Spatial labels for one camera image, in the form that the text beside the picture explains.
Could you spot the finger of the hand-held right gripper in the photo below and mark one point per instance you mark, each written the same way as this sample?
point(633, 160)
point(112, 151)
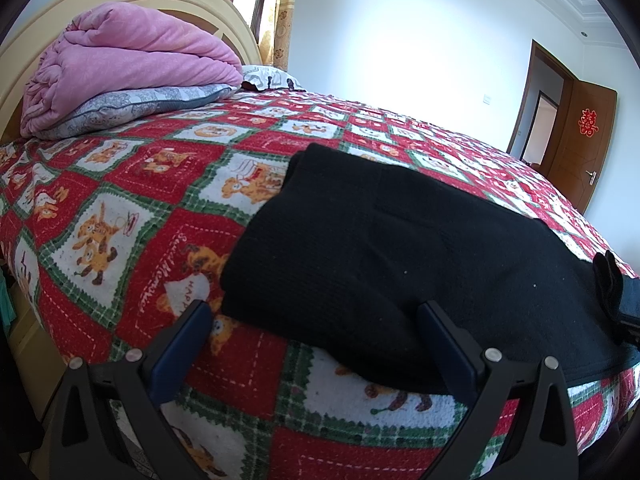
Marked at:
point(610, 285)

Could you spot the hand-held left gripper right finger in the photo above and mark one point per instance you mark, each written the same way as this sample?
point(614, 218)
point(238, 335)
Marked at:
point(450, 355)

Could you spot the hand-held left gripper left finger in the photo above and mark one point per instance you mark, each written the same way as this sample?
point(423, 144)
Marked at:
point(182, 345)

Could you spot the black pants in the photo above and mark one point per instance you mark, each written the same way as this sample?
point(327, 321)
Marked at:
point(375, 240)

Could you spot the brown wooden door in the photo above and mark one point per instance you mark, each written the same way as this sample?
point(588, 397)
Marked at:
point(575, 160)

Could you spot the red paper door decoration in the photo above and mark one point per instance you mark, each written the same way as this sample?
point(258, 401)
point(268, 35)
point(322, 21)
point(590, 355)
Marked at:
point(588, 121)

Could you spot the teal cloth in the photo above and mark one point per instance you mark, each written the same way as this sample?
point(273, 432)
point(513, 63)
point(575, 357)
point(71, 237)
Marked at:
point(6, 305)

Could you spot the red checked printed bedspread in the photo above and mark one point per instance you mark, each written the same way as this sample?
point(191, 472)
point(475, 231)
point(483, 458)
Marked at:
point(125, 170)

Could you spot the grey patterned pillow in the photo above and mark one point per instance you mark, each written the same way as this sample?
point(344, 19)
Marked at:
point(140, 105)

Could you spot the white patterned pillow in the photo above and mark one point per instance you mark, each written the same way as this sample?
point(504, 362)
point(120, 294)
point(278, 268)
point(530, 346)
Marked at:
point(265, 76)

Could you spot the folded pink quilt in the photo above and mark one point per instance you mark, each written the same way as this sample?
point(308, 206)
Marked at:
point(130, 50)

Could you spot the narrow yellow curtain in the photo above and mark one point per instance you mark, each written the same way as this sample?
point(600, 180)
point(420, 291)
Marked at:
point(282, 20)

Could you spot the beige wooden headboard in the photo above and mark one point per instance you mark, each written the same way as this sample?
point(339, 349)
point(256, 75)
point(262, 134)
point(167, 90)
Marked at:
point(210, 0)

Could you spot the beige bed frame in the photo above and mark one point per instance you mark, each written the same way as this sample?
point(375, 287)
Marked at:
point(35, 350)

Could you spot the brown door frame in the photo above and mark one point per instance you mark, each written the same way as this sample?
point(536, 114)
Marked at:
point(522, 110)

